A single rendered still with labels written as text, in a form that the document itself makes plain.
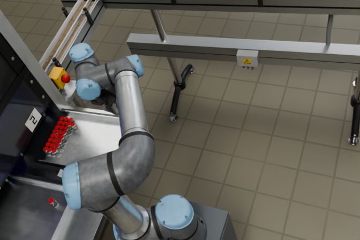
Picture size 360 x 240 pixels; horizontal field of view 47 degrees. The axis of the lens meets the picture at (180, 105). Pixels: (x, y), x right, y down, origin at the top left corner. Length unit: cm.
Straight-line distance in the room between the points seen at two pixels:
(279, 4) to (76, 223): 135
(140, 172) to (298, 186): 159
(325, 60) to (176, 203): 132
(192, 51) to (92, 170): 159
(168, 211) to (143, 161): 39
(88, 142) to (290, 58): 122
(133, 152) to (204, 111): 184
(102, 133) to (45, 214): 40
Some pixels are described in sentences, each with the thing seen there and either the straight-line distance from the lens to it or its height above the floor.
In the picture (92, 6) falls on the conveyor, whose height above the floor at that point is 93.
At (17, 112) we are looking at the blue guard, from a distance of 175.
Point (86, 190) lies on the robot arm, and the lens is 104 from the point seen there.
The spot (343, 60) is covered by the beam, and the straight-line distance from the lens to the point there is 237.
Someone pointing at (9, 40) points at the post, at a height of 134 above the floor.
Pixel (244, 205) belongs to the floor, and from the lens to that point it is 246.
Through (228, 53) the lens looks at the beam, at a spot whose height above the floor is 50.
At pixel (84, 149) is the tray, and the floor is 88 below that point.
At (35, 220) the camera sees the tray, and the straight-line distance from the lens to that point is 174.
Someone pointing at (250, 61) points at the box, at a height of 50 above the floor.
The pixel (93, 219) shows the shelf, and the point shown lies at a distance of 163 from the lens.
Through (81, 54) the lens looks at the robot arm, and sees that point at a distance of 137.
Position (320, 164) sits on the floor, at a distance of 257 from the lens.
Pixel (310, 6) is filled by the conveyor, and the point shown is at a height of 89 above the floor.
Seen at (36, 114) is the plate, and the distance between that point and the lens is 184.
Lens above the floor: 226
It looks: 51 degrees down
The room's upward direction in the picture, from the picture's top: 20 degrees counter-clockwise
